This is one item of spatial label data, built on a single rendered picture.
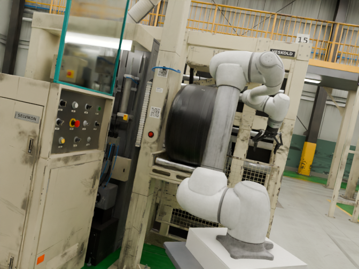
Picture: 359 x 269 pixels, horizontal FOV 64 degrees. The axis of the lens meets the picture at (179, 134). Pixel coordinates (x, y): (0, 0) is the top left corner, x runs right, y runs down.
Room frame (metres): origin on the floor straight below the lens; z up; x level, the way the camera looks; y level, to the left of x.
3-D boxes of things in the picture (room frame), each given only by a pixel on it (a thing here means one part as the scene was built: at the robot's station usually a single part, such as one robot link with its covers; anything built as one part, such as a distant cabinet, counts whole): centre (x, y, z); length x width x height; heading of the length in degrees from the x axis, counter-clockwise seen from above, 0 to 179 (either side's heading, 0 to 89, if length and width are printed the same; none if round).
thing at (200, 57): (2.29, -0.27, 1.71); 0.61 x 0.25 x 0.15; 75
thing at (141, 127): (2.08, 0.27, 1.19); 0.05 x 0.04 x 0.48; 165
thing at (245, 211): (1.15, -0.33, 0.91); 0.18 x 0.16 x 0.22; 65
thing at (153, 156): (2.08, 0.10, 0.90); 0.40 x 0.03 x 0.10; 165
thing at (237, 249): (1.15, -0.37, 0.78); 0.22 x 0.18 x 0.06; 105
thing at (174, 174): (1.90, -0.03, 0.83); 0.36 x 0.09 x 0.06; 75
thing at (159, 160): (1.90, -0.04, 0.90); 0.35 x 0.05 x 0.05; 75
